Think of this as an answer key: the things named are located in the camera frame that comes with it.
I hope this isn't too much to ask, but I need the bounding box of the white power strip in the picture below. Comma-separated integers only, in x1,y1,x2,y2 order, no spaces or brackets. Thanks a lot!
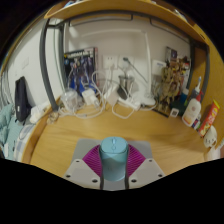
116,94,142,112

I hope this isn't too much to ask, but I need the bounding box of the red chips can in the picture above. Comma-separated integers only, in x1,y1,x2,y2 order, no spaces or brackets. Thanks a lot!
199,99,221,138

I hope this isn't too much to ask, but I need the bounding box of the blue bottle with white nozzle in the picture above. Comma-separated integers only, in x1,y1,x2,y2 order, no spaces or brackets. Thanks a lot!
189,76,203,101

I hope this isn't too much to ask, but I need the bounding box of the white lotion pump bottle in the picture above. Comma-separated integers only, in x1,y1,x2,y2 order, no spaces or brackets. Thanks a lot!
181,91,204,128

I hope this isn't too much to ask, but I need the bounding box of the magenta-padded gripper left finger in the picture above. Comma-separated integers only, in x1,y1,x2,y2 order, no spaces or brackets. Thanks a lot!
63,143,105,190

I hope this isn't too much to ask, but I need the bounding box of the white wall box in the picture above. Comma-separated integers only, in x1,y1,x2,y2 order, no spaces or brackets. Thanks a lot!
151,59,166,76

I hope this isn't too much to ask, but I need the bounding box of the clear plastic jar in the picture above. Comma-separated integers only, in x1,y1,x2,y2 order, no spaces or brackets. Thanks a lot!
60,89,79,111

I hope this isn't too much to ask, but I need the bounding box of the small white desk clock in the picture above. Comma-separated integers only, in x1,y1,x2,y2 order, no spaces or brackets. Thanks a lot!
169,107,180,118

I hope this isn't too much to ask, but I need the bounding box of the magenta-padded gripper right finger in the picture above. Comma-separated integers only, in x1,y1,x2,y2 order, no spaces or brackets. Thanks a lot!
124,143,166,190

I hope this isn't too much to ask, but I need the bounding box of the grey mouse pad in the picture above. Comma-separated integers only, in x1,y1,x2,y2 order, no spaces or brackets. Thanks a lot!
68,138,155,192

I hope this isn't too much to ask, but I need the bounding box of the blue model kit box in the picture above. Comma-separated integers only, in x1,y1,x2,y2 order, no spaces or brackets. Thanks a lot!
63,46,99,98

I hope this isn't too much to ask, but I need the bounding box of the dark green box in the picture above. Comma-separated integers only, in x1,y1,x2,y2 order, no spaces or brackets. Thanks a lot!
171,98,188,116

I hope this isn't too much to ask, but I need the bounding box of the teal bedding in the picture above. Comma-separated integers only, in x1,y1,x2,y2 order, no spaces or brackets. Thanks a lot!
0,103,34,161

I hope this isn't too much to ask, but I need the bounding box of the black bag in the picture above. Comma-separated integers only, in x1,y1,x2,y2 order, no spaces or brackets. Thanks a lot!
14,76,33,123

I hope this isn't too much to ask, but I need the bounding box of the tree creature figure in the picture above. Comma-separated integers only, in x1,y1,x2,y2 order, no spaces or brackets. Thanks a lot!
159,59,183,114

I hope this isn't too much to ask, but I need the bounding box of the steel cup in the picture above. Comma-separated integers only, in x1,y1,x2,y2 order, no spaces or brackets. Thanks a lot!
118,74,135,92

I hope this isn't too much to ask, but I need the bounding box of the white looped cable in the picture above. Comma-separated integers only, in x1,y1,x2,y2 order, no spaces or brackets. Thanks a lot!
111,96,136,120

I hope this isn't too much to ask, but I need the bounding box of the light blue computer mouse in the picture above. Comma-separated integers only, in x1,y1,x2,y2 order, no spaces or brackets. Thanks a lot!
98,136,130,182

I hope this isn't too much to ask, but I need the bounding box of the white charger block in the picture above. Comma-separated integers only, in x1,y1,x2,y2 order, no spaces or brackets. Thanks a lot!
81,87,98,107

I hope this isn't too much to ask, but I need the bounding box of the blue and white box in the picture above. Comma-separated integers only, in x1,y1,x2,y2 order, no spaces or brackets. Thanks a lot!
192,113,203,130

